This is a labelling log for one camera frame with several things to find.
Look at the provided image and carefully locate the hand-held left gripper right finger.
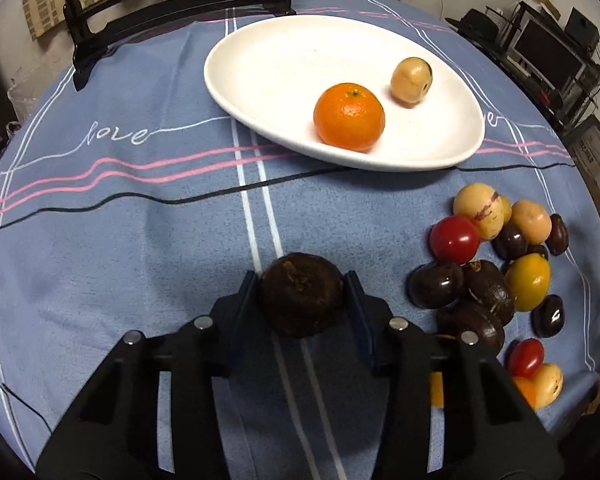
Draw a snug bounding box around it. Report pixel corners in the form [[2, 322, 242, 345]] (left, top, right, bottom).
[[343, 270, 566, 480]]

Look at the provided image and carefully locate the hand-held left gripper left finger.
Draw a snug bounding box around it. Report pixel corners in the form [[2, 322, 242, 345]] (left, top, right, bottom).
[[35, 270, 260, 480]]

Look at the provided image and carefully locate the dark brown water chestnut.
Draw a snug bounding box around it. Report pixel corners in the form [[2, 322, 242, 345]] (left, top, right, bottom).
[[462, 259, 516, 326], [258, 253, 346, 339], [436, 305, 506, 361]]

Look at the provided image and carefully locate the red cherry tomato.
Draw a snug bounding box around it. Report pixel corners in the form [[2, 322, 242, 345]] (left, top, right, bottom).
[[429, 215, 481, 265], [507, 338, 546, 379]]

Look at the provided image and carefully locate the purple striped pepino melon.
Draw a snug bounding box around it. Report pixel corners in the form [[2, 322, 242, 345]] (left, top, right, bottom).
[[453, 183, 512, 241]]

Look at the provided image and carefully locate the yellow tomato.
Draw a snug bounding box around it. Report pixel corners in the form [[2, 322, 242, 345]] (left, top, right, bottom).
[[504, 253, 551, 312]]

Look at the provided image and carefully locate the small tan yellow fruit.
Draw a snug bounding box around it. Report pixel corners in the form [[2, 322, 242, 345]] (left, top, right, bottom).
[[510, 199, 553, 245]]

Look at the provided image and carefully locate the pale yellow spotted fruit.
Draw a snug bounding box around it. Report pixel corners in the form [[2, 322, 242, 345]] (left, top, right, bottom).
[[532, 363, 564, 409]]

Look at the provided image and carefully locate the white plate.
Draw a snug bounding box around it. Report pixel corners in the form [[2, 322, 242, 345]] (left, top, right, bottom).
[[203, 15, 486, 173]]

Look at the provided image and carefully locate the blue striped tablecloth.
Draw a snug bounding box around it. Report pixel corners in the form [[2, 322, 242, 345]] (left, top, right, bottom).
[[0, 0, 600, 480]]

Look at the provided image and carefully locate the beige round fruit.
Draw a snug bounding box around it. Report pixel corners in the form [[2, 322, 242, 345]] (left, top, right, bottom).
[[390, 57, 434, 107]]

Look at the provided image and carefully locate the loose black thread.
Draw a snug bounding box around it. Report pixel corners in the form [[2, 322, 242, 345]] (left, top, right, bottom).
[[0, 366, 53, 433]]

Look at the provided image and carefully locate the cardboard box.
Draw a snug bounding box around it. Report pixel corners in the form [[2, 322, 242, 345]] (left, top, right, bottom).
[[565, 115, 600, 201]]

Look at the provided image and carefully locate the black metal rack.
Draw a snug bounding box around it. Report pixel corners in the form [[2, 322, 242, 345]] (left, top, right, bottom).
[[485, 2, 600, 131]]

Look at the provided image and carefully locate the round goldfish screen ornament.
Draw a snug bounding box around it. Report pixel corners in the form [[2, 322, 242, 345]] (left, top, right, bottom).
[[62, 0, 297, 92]]

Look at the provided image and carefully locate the black speaker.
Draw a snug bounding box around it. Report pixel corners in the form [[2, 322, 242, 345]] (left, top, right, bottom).
[[565, 7, 600, 51]]

